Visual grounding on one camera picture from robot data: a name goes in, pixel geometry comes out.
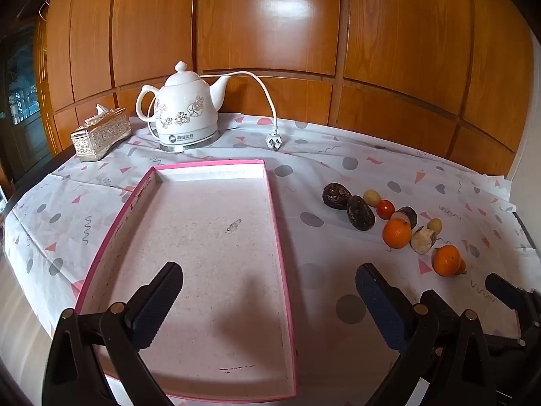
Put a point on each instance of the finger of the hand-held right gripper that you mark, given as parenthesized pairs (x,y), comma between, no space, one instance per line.
(513,298)

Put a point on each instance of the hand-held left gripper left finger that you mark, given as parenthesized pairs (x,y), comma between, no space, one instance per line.
(156,304)

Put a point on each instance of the window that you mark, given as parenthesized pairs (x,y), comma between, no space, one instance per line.
(21,93)

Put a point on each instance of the silver embossed tissue box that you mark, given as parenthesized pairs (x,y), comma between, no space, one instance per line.
(99,137)

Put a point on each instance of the small yellow fruit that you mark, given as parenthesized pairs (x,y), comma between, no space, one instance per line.
(435,224)
(372,197)

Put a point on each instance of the round dark brown fruit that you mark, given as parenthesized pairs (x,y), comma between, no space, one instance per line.
(337,195)

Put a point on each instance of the white ceramic electric kettle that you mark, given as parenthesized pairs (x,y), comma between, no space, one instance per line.
(186,101)

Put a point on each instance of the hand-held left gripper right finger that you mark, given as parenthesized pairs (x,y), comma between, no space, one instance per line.
(380,304)

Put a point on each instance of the white patterned tablecloth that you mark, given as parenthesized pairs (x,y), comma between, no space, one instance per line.
(321,165)

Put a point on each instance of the red cherry tomato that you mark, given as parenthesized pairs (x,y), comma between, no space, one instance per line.
(385,209)

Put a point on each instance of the wooden panelled wardrobe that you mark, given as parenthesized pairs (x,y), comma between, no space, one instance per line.
(270,29)

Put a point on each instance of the dark sugarcane piece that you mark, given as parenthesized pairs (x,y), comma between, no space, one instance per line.
(408,215)

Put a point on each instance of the pink shallow cardboard box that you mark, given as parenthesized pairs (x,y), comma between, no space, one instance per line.
(211,241)

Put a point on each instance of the orange mandarin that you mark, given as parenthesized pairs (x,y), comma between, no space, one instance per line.
(396,234)
(446,261)

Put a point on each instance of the pale peeled sugarcane piece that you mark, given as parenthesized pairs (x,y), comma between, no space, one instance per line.
(422,241)

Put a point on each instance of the oblong dark brown fruit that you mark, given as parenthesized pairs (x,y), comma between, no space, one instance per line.
(360,213)

